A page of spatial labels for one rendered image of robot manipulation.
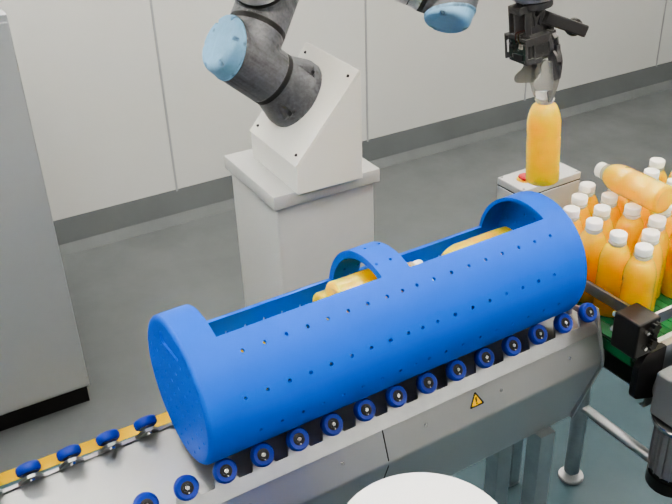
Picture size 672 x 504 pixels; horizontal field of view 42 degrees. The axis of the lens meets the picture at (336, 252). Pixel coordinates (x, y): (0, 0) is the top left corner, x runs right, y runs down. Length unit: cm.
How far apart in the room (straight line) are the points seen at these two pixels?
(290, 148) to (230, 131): 231
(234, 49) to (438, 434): 101
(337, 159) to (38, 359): 145
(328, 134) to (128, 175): 234
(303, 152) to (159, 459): 87
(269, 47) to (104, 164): 227
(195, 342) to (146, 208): 304
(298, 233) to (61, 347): 120
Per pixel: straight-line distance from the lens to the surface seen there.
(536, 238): 181
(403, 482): 147
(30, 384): 326
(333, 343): 155
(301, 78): 224
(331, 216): 233
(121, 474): 171
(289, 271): 234
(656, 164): 244
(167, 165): 446
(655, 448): 219
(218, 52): 217
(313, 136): 218
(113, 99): 426
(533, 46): 179
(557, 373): 201
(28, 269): 303
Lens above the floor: 208
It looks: 30 degrees down
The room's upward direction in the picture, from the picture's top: 2 degrees counter-clockwise
